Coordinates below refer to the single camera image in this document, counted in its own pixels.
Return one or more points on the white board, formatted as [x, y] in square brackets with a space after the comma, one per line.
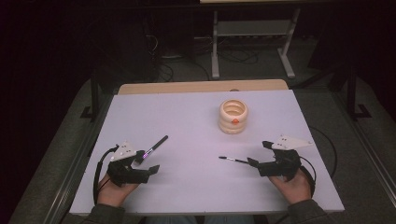
[186, 180]

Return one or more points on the thin black brush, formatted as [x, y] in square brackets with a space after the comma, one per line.
[233, 159]

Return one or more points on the person's left hand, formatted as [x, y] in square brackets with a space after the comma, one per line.
[115, 193]

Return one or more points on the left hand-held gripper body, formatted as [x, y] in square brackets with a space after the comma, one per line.
[124, 172]

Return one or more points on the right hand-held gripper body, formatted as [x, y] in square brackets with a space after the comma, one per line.
[281, 166]

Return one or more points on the white metal stand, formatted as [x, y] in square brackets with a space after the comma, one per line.
[252, 28]

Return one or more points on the metal rail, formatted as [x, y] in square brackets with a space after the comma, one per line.
[370, 152]
[71, 174]

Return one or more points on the black metal stand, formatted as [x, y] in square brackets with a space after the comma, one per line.
[95, 99]
[352, 96]

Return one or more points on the cream ribbed ceramic cup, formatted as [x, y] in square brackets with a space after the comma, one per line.
[233, 119]

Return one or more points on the thick black pen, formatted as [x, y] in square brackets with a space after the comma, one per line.
[155, 146]

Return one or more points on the person's right hand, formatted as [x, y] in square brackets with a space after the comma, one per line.
[294, 189]

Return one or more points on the wooden table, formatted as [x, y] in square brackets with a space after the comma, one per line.
[202, 86]

